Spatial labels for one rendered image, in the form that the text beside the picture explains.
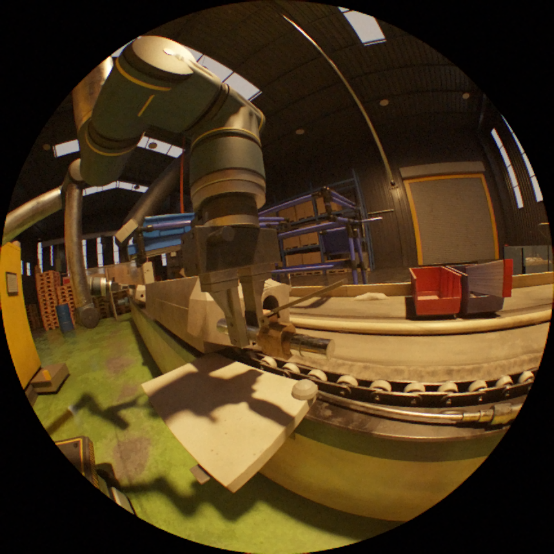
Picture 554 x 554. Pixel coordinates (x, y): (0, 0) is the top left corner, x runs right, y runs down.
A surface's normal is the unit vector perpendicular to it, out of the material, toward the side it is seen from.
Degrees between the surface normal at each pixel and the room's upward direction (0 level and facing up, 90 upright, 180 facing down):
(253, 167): 90
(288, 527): 0
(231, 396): 0
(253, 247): 90
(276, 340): 90
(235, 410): 0
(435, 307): 95
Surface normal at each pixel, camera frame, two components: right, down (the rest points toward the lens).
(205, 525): -0.14, -0.99
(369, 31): 0.02, 1.00
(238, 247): 0.76, -0.05
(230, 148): 0.33, 0.04
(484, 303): -0.61, 0.23
